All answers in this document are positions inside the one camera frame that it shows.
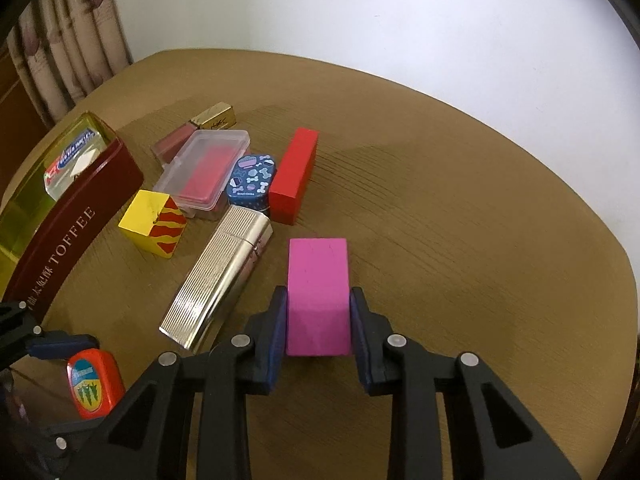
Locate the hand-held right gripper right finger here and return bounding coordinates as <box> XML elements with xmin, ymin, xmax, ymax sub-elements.
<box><xmin>348</xmin><ymin>286</ymin><xmax>583</xmax><ymax>480</ymax></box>

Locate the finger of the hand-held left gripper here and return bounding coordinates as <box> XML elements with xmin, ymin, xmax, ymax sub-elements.
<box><xmin>20</xmin><ymin>416</ymin><xmax>108</xmax><ymax>480</ymax></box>
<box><xmin>0</xmin><ymin>300</ymin><xmax>99</xmax><ymax>368</ymax></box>

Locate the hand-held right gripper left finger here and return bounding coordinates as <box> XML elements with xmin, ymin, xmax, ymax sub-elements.
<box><xmin>60</xmin><ymin>285</ymin><xmax>289</xmax><ymax>480</ymax></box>

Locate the orange block with label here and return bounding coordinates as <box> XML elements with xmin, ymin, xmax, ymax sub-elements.
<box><xmin>66</xmin><ymin>349</ymin><xmax>126</xmax><ymax>420</ymax></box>

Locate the pink wooden block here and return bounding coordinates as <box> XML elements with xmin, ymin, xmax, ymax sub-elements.
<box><xmin>286</xmin><ymin>238</ymin><xmax>351</xmax><ymax>358</ymax></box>

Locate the silver ribbed metal case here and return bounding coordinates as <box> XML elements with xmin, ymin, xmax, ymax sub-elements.
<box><xmin>159</xmin><ymin>205</ymin><xmax>274</xmax><ymax>352</ymax></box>

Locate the dark red toffee tin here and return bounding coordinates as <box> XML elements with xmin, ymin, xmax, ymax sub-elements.
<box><xmin>0</xmin><ymin>111</ymin><xmax>145</xmax><ymax>311</ymax></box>

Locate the yellow block with red stripes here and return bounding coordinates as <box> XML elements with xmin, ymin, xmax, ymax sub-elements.
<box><xmin>118</xmin><ymin>190</ymin><xmax>188</xmax><ymax>260</ymax></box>

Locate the blue bone-print tin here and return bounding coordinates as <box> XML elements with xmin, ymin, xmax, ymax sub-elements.
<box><xmin>225</xmin><ymin>154</ymin><xmax>278</xmax><ymax>213</ymax></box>

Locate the red wooden block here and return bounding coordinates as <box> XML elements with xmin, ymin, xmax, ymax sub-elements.
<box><xmin>268</xmin><ymin>127</ymin><xmax>320</xmax><ymax>226</ymax></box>

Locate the clear plastic box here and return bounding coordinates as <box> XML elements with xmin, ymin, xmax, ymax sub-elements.
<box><xmin>152</xmin><ymin>130</ymin><xmax>251</xmax><ymax>222</ymax></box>

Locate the blue and red card pack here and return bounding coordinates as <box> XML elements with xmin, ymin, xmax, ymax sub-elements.
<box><xmin>44</xmin><ymin>127</ymin><xmax>108</xmax><ymax>201</ymax></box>

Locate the brown wooden door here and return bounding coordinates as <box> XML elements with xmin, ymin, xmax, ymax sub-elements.
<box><xmin>0</xmin><ymin>40</ymin><xmax>51</xmax><ymax>201</ymax></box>

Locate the mauve lipstick box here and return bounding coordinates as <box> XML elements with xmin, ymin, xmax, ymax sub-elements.
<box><xmin>151</xmin><ymin>122</ymin><xmax>196</xmax><ymax>165</ymax></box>

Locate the gold lipstick tube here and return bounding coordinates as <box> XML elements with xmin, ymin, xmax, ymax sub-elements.
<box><xmin>189</xmin><ymin>102</ymin><xmax>237</xmax><ymax>131</ymax></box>

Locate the beige patterned curtain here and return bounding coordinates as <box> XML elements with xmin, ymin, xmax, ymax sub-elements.
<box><xmin>7</xmin><ymin>0</ymin><xmax>133</xmax><ymax>126</ymax></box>

